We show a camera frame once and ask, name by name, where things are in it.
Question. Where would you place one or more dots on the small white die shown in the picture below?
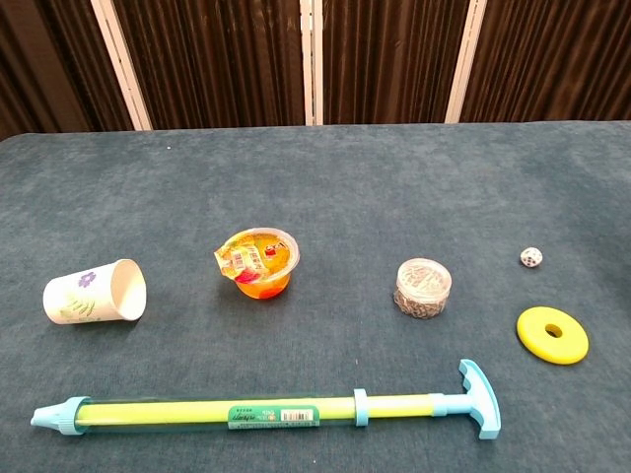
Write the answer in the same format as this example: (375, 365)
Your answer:
(531, 257)

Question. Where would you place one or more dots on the blue-grey velvet table cloth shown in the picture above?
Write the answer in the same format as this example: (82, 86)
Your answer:
(315, 197)

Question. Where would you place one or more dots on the orange jelly fruit cup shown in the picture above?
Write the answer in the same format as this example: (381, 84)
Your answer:
(259, 261)

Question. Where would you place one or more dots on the clear round paper clip box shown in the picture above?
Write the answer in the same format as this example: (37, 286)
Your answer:
(424, 286)

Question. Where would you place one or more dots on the dark brown pleated screen panel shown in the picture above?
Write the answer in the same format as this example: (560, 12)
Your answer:
(212, 61)
(389, 59)
(44, 64)
(557, 59)

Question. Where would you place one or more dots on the blue and yellow water pump toy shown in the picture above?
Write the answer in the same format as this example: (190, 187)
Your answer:
(197, 413)

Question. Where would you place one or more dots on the white paper cup with flower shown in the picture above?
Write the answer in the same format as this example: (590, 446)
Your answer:
(84, 299)

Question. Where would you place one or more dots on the white folding screen post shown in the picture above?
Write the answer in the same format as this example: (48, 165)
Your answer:
(463, 64)
(123, 64)
(312, 61)

